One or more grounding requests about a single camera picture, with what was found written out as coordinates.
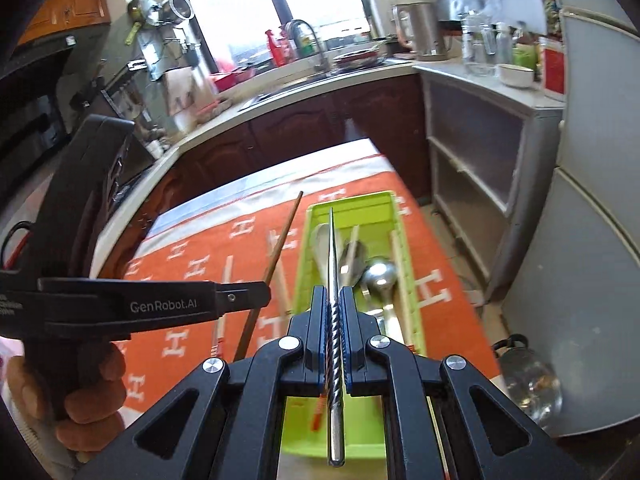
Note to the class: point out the green plastic utensil tray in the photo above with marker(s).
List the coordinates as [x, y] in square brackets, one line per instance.
[370, 205]

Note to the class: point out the grey storage cabinet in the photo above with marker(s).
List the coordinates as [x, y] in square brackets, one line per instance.
[475, 125]

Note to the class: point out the glass teapot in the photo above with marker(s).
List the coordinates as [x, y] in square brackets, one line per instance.
[530, 385]

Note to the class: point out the metal table knife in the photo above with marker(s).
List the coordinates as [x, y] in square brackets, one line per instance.
[336, 430]

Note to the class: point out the stainless kitchen sink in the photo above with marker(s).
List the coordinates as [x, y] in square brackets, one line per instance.
[280, 90]

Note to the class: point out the white bowl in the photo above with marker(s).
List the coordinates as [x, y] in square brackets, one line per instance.
[516, 76]

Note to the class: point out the white refrigerator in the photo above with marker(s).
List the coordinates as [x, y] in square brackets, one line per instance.
[590, 220]

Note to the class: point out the stainless electric kettle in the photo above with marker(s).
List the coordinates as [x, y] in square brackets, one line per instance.
[420, 30]

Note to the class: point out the group of wooden chopsticks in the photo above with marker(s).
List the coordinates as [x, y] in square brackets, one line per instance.
[285, 240]

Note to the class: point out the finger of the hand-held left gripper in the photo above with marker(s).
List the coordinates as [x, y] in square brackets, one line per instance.
[165, 305]

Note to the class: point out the orange printed blanket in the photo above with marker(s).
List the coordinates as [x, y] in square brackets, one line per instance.
[210, 240]

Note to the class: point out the large metal spoon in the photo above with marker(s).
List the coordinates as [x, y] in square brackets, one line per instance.
[352, 265]
[380, 275]

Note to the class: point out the brown wooden base cabinets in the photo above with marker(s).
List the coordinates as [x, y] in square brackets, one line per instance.
[300, 120]

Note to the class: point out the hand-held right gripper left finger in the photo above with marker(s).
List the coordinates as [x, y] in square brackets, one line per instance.
[316, 350]

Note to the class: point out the metal kitchen faucet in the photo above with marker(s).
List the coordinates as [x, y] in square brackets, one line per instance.
[322, 57]

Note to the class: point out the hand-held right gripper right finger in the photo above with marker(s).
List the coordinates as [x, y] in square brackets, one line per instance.
[352, 350]

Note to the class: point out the white ceramic spoon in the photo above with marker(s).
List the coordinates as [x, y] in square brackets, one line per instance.
[320, 250]

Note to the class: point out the pink bowl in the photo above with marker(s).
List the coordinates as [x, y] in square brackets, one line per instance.
[230, 77]

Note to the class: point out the red container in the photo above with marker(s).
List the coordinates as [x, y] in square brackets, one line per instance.
[552, 70]

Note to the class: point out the person's left hand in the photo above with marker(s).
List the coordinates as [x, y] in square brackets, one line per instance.
[95, 400]

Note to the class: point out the wooden wall cabinet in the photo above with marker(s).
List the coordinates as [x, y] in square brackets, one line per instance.
[65, 10]

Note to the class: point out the light blue grid table cover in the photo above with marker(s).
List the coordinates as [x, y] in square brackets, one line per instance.
[280, 170]

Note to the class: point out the clear glass jar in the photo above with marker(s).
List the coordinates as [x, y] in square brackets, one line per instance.
[475, 52]

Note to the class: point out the red spray bottle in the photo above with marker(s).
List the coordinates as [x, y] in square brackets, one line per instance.
[275, 50]

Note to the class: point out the wooden cutting board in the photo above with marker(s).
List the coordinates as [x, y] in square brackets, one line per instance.
[182, 90]

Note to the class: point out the stack of dishes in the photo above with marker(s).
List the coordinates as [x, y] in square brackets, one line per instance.
[357, 57]

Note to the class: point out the green label jar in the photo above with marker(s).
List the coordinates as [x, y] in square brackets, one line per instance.
[525, 55]

